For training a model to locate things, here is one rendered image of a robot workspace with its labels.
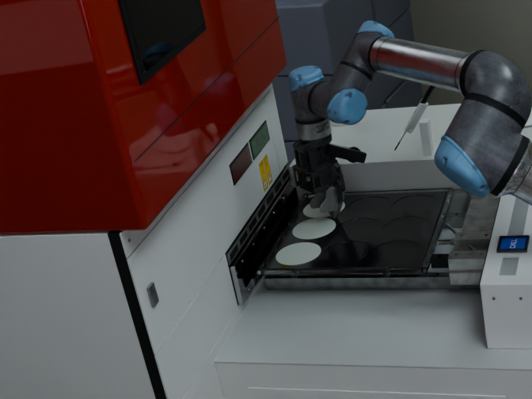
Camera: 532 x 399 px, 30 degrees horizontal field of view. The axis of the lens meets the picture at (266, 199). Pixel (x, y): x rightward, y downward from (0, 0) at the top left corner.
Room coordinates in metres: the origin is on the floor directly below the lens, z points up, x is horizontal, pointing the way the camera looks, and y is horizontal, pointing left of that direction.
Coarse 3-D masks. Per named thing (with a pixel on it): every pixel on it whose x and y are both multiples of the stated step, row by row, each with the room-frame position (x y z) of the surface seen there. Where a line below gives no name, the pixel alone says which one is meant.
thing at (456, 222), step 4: (460, 212) 2.04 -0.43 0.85; (464, 212) 2.03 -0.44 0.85; (448, 216) 2.03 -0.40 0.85; (452, 216) 2.03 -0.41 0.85; (456, 216) 2.02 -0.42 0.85; (460, 216) 2.02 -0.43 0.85; (464, 216) 2.02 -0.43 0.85; (448, 220) 2.03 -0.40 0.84; (452, 220) 2.03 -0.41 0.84; (456, 220) 2.02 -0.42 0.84; (460, 220) 2.02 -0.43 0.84; (464, 220) 2.02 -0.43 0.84; (436, 224) 2.04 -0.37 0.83; (444, 224) 2.04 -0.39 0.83; (452, 224) 2.03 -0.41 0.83; (456, 224) 2.02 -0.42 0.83; (460, 224) 2.02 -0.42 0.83
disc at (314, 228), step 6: (300, 222) 2.06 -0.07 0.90; (306, 222) 2.05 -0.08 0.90; (312, 222) 2.05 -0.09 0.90; (318, 222) 2.04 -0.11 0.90; (324, 222) 2.03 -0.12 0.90; (330, 222) 2.02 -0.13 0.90; (294, 228) 2.04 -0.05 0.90; (300, 228) 2.03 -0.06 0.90; (306, 228) 2.02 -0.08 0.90; (312, 228) 2.02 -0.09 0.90; (318, 228) 2.01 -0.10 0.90; (324, 228) 2.00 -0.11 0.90; (330, 228) 2.00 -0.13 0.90; (294, 234) 2.01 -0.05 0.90; (300, 234) 2.00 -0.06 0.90; (306, 234) 1.99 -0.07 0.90; (312, 234) 1.99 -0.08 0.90; (318, 234) 1.98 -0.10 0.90; (324, 234) 1.97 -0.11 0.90
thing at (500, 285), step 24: (504, 216) 1.77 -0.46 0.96; (528, 216) 1.74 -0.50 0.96; (504, 264) 1.59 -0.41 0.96; (528, 264) 1.56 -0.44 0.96; (504, 288) 1.52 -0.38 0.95; (528, 288) 1.50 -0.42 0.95; (504, 312) 1.52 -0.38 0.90; (528, 312) 1.50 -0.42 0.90; (504, 336) 1.52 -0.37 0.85; (528, 336) 1.50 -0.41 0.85
